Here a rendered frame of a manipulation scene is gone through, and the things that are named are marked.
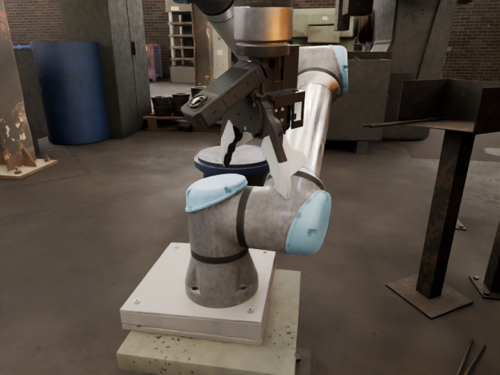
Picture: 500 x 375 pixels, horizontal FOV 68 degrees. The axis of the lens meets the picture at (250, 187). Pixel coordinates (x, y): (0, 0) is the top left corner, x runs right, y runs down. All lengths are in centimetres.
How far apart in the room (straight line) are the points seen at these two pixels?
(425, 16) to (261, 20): 326
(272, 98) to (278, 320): 46
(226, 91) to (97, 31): 337
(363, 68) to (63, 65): 246
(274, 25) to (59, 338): 110
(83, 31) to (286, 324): 344
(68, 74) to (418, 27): 299
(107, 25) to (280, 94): 331
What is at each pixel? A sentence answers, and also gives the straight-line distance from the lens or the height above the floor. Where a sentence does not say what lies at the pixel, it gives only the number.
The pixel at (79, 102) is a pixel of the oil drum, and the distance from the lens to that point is 366.
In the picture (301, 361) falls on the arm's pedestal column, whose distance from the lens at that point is 111.
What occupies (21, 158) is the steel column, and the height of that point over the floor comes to 9.
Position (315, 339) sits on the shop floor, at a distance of 121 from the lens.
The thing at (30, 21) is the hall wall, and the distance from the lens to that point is 1375.
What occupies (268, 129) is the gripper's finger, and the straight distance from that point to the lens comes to 49.
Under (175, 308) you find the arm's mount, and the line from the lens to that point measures 75.
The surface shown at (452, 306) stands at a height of 1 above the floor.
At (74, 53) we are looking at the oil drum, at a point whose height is 79.
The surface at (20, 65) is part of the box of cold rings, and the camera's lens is 349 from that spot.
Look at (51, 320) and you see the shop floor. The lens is 141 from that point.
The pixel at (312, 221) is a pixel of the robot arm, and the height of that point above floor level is 55.
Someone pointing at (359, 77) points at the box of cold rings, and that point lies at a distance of 309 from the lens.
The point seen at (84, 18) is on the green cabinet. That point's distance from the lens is 387.
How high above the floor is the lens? 81
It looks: 20 degrees down
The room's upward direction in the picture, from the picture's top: straight up
